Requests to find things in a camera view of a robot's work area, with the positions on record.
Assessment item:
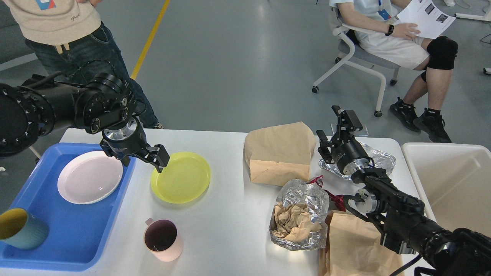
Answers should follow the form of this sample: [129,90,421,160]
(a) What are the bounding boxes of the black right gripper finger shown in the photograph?
[316,130,334,164]
[331,105,363,144]

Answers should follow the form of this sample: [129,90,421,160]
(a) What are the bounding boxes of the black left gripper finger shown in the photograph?
[135,144,170,173]

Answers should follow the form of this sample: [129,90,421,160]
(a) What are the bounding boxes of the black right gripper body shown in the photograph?
[331,139,371,176]

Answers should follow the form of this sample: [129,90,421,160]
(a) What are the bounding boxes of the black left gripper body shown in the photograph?
[99,118,149,167]

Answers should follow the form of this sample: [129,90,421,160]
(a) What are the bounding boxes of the yellow plastic plate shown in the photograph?
[150,151,211,204]

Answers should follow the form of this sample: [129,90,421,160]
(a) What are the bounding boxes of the pink ribbed mug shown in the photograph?
[144,218,183,262]

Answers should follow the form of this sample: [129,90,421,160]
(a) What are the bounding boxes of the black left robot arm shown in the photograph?
[0,73,170,173]

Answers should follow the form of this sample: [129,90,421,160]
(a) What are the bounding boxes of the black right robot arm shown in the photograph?
[317,105,491,276]

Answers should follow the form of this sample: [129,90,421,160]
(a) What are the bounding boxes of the flat foil bag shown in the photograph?
[318,142,396,181]

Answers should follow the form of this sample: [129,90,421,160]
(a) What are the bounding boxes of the upper brown paper bag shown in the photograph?
[244,122,317,186]

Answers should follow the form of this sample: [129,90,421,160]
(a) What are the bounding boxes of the brown paper bag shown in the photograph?
[318,211,403,276]
[244,122,317,186]

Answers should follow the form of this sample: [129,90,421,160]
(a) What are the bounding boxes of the red snack wrapper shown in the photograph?
[307,175,346,212]

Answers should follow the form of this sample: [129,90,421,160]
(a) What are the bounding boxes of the pink plate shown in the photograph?
[57,151,123,204]

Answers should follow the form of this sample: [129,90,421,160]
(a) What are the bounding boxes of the foil bag with crumpled paper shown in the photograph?
[269,175,330,250]

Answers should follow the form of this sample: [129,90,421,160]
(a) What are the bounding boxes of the white office chair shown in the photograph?
[311,7,400,117]

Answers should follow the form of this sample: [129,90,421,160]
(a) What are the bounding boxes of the lower brown paper bag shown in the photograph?
[318,211,403,276]

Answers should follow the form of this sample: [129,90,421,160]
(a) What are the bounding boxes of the seated person in white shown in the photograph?
[330,0,458,143]

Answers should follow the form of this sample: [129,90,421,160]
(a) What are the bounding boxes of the white plastic bin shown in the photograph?
[402,143,491,236]

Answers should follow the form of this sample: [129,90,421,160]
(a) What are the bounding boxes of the person in beige sweater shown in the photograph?
[5,0,162,129]

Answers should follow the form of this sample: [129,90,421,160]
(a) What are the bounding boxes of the printed paper sheets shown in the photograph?
[397,0,456,39]

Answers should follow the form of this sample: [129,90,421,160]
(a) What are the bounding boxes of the teal yellow cup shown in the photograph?
[0,208,49,250]

